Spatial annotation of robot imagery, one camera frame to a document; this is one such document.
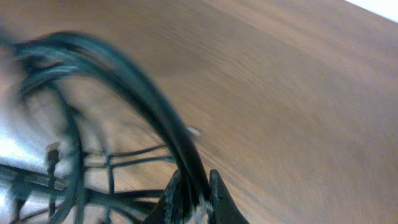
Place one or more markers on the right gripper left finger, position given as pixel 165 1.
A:
pixel 169 208

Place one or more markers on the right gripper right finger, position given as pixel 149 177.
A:
pixel 224 209

